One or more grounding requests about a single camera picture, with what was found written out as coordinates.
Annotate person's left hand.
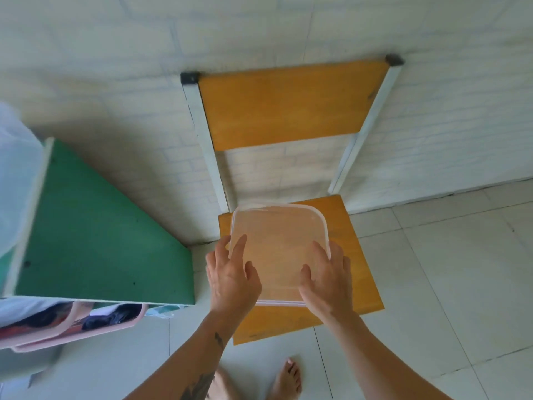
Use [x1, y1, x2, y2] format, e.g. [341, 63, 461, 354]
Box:
[206, 234, 262, 319]

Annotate person's right hand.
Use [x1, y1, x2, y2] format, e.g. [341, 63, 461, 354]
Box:
[298, 241, 355, 326]

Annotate clear plastic container lid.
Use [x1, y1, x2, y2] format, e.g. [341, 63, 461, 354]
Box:
[230, 203, 332, 308]

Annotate person's right forearm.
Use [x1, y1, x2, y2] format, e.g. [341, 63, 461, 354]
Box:
[323, 310, 454, 400]

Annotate person's left forearm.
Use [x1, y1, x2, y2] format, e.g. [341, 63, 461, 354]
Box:
[124, 310, 241, 400]

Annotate light blue cloth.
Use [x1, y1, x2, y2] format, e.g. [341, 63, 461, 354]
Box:
[145, 304, 186, 318]

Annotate person's right foot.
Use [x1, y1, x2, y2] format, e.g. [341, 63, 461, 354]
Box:
[268, 357, 303, 400]

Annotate pink plastic basket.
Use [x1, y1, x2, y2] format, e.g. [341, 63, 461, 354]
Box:
[0, 301, 87, 351]
[12, 303, 149, 354]

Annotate dark clothes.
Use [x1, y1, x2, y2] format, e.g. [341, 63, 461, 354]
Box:
[82, 305, 143, 331]

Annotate translucent white plastic bag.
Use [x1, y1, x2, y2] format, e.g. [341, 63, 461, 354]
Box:
[0, 101, 46, 259]

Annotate yellow wooden chair white frame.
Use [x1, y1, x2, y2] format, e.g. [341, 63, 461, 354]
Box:
[180, 54, 405, 346]

